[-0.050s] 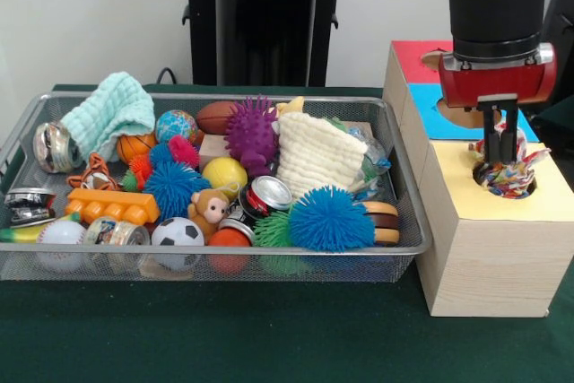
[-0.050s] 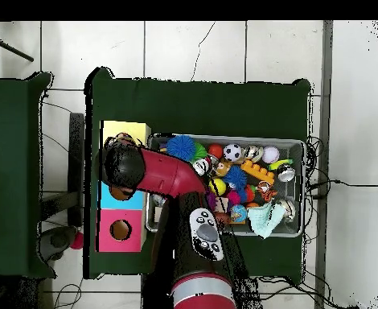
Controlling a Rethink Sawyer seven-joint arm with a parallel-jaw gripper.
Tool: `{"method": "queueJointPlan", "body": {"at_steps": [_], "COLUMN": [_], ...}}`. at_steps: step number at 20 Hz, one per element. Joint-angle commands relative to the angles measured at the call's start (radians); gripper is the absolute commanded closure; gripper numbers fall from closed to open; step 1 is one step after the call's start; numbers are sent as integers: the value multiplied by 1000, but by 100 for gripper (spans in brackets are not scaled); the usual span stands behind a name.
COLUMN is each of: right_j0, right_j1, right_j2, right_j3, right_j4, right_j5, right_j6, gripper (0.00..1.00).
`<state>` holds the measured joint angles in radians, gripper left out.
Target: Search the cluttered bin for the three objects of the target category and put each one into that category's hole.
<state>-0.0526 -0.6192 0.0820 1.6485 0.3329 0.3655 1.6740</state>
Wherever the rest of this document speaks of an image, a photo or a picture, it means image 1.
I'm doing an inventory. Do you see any large blue spiky ball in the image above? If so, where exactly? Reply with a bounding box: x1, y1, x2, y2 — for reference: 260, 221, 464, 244
288, 185, 377, 253

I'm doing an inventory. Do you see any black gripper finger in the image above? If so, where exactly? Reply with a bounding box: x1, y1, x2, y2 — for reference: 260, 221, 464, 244
483, 109, 500, 164
500, 107, 520, 164

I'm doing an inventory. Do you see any wooden burger toy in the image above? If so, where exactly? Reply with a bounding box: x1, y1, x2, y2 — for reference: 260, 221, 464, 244
362, 201, 400, 248

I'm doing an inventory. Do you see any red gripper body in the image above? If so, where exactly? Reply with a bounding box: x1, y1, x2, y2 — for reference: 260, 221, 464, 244
438, 41, 557, 109

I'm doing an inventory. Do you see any plain yellow ball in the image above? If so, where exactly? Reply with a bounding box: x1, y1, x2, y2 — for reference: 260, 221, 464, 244
201, 157, 248, 200

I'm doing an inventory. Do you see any purple spiky ball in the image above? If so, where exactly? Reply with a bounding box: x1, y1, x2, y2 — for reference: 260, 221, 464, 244
223, 95, 282, 178

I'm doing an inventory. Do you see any mint green knitted cloth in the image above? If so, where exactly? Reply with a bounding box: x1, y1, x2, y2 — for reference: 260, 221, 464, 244
60, 71, 157, 162

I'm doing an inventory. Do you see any white cloth with colourful shapes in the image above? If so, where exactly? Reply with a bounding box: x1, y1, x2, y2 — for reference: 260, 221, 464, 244
468, 113, 552, 200

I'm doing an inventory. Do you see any large green spiky ball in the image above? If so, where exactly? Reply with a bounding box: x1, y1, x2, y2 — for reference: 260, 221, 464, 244
253, 210, 310, 274

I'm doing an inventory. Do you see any silver mesh bin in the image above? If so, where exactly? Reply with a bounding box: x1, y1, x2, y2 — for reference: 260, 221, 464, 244
0, 91, 435, 283

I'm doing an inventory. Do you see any wooden box with three holes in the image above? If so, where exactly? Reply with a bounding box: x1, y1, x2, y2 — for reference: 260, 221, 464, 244
382, 39, 574, 318

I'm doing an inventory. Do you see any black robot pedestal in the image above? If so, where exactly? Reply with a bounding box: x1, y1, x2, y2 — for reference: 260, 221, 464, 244
172, 0, 362, 87

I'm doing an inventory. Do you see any black and white soccer ball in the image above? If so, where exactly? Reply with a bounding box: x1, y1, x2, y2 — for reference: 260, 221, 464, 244
151, 216, 206, 272

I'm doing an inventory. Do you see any white baseball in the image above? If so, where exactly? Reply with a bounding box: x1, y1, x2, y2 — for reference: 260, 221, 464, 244
36, 220, 87, 272

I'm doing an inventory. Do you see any cream knitted cloth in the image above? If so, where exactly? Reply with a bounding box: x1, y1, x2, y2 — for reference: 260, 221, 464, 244
275, 112, 369, 198

